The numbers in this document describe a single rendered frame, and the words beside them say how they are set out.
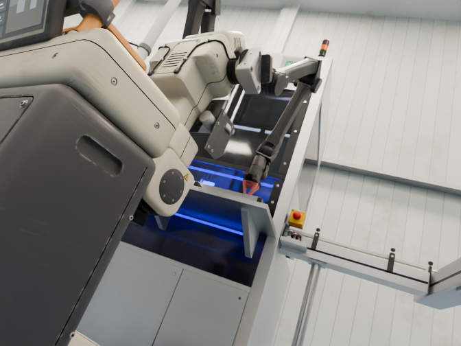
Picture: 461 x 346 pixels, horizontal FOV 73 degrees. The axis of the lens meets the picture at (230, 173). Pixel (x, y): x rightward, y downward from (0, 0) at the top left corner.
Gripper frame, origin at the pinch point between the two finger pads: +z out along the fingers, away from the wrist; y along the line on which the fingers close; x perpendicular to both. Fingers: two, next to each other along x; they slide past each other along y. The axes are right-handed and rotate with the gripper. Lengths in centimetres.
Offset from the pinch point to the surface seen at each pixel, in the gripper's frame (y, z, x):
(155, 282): 36, 42, 41
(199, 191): -5.2, 5.1, 18.2
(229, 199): -5.2, 5.0, 4.3
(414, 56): 282, -448, -85
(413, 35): 279, -498, -79
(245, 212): 1.7, 6.1, -1.6
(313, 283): 51, 14, -31
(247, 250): 28.1, 13.8, -0.7
